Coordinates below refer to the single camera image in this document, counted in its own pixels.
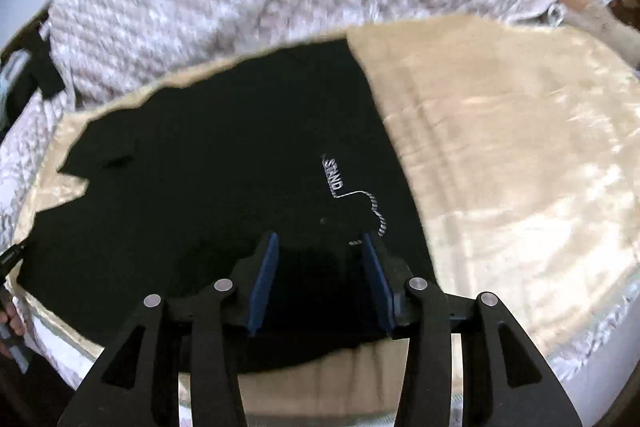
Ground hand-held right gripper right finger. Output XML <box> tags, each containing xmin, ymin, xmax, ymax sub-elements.
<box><xmin>360</xmin><ymin>232</ymin><xmax>584</xmax><ymax>427</ymax></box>

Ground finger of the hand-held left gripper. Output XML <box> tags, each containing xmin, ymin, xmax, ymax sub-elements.
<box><xmin>0</xmin><ymin>243</ymin><xmax>26</xmax><ymax>279</ymax></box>

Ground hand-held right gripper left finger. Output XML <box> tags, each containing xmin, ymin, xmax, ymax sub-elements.
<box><xmin>57</xmin><ymin>232</ymin><xmax>281</xmax><ymax>427</ymax></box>

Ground black pants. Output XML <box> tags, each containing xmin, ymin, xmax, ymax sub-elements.
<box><xmin>17</xmin><ymin>38</ymin><xmax>437</xmax><ymax>375</ymax></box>

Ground person's left hand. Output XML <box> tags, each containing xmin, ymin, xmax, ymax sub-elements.
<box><xmin>0</xmin><ymin>291</ymin><xmax>27</xmax><ymax>339</ymax></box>

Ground beige satin blanket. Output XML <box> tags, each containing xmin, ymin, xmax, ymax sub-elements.
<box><xmin>12</xmin><ymin>16</ymin><xmax>640</xmax><ymax>418</ymax></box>

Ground black cloth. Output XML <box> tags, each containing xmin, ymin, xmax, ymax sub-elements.
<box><xmin>20</xmin><ymin>27</ymin><xmax>67</xmax><ymax>100</ymax></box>

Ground brown wooden furniture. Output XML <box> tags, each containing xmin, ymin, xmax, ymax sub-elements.
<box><xmin>560</xmin><ymin>0</ymin><xmax>640</xmax><ymax>68</ymax></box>

